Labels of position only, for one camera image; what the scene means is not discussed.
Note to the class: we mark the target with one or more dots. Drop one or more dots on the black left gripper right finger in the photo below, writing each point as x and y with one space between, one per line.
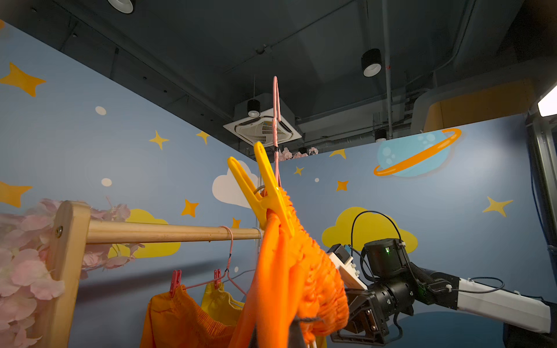
296 338

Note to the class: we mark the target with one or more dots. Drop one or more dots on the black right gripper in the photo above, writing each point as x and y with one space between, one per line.
372 320

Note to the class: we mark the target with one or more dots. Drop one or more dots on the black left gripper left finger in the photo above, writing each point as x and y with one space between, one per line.
253 343

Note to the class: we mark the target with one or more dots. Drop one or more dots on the dark orange shorts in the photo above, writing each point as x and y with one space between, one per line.
294 278

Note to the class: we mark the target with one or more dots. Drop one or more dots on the pink wire hanger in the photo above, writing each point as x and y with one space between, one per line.
275 124
230 271

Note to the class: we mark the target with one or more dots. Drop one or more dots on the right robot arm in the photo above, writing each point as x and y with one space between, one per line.
371 254

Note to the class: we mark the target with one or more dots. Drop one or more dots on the yellow shorts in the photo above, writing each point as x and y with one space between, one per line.
221 306

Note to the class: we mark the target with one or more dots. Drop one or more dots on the red clothespin on yellow shorts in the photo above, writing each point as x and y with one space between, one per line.
217 279

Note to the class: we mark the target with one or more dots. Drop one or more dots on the light orange shorts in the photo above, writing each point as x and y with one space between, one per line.
178 321

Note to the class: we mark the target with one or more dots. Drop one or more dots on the red clothespin on orange shorts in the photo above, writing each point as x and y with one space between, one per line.
175 282

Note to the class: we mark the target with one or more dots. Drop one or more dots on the wooden clothes rack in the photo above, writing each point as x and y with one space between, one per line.
73 230

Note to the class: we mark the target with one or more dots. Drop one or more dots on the pink cherry blossom tree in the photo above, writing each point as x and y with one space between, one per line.
25 278

